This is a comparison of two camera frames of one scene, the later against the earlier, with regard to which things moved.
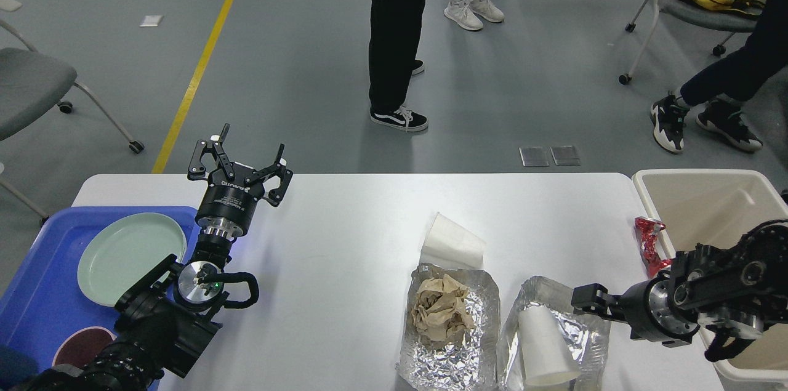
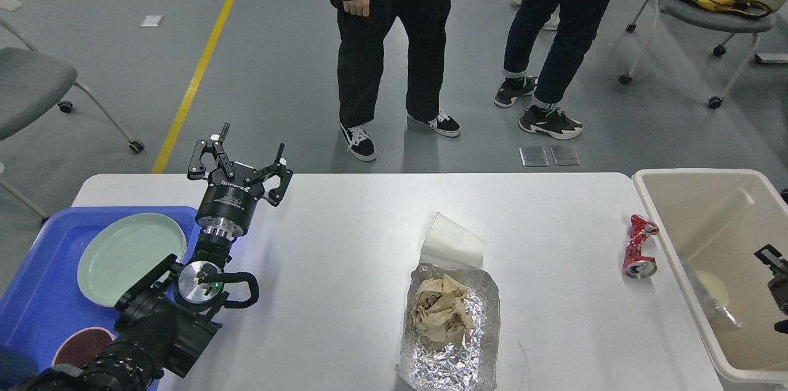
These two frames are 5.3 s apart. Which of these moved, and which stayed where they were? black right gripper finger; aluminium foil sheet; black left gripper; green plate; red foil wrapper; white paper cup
Moved: black right gripper finger; red foil wrapper
Stayed: aluminium foil sheet; white paper cup; black left gripper; green plate
